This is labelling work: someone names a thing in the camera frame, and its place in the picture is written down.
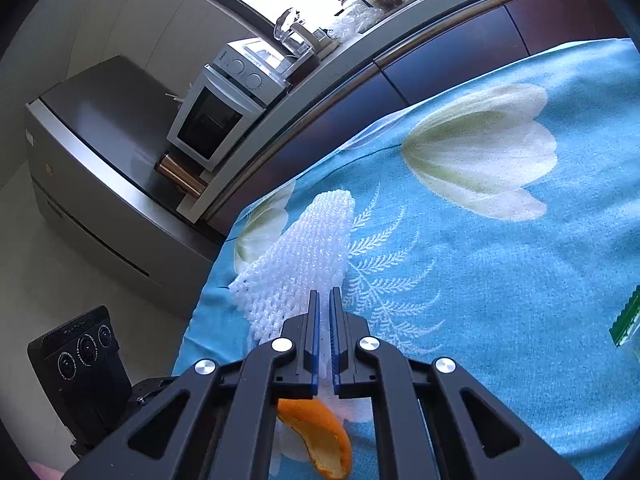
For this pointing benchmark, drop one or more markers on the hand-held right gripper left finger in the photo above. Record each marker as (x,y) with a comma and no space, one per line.
(314,340)

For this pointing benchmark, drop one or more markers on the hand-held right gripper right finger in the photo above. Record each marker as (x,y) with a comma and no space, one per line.
(335,355)

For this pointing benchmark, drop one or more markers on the white foam fruit net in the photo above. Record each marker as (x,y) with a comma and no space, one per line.
(295,260)

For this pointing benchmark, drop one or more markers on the person's left forearm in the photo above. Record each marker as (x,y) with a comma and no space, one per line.
(45,471)

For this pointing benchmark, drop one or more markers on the large orange peel piece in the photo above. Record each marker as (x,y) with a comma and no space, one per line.
(320,430)

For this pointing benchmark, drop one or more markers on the copper metal canister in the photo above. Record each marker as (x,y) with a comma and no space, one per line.
(180,172)

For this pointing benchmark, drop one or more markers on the grey refrigerator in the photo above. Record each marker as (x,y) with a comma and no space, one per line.
(100,160)

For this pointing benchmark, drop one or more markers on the white microwave oven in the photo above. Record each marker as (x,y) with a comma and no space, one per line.
(210,115)

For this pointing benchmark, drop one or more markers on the green white snack packet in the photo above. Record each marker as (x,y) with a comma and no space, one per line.
(627,320)

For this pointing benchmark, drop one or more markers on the kitchen counter with dark cabinets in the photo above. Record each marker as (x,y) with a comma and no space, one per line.
(390,55)

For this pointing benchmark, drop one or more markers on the clear blender jug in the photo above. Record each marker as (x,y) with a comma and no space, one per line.
(292,35)

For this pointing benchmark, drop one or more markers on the clear plastic bag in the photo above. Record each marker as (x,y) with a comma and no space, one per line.
(352,22)

